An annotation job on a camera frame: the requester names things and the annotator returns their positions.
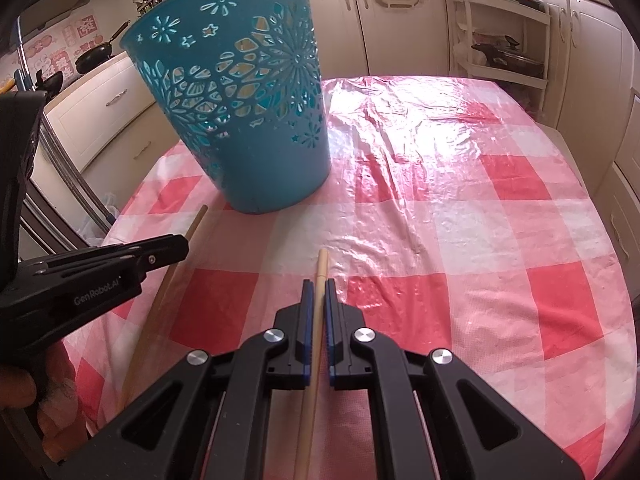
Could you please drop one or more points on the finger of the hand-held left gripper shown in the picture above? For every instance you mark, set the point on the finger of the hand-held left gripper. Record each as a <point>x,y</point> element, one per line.
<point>160,255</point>

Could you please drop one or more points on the pink wall stickers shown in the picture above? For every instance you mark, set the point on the pink wall stickers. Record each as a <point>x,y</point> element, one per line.
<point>65,45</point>

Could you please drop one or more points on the tall cream cabinet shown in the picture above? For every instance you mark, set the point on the tall cream cabinet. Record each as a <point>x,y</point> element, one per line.
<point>595,90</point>

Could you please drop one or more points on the wooden chopstick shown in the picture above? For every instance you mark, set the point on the wooden chopstick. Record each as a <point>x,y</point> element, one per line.
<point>160,300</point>
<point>310,410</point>

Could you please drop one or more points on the dark pot with lid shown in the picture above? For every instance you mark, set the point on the dark pot with lid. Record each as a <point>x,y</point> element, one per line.
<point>510,57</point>

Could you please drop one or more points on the range hood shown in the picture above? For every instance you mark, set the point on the range hood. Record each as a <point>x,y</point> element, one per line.
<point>50,0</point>

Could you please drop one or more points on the small black pan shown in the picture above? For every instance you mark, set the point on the small black pan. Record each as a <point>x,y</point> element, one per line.
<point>50,82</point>

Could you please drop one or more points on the white shelf rack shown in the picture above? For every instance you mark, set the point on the white shelf rack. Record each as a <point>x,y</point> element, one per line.
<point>505,20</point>

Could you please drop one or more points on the cream cabinet with drawers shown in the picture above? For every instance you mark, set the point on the cream cabinet with drawers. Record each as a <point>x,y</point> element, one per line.
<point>115,120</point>

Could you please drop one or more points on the blue perforated plastic basket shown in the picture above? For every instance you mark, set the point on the blue perforated plastic basket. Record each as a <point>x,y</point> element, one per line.
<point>270,180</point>

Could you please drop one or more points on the cream cabinet with doors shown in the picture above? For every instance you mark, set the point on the cream cabinet with doors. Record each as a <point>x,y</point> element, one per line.
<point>345,20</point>

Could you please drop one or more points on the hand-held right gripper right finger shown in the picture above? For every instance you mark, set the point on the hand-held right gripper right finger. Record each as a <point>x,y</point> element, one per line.
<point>330,321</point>

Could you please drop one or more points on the red white checked tablecloth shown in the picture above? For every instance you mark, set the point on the red white checked tablecloth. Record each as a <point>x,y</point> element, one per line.
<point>475,260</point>

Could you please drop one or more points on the person's left hand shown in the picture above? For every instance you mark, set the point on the person's left hand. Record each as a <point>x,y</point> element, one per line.
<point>20,385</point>

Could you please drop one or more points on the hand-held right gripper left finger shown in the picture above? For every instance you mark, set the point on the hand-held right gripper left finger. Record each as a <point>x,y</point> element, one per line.
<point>307,321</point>

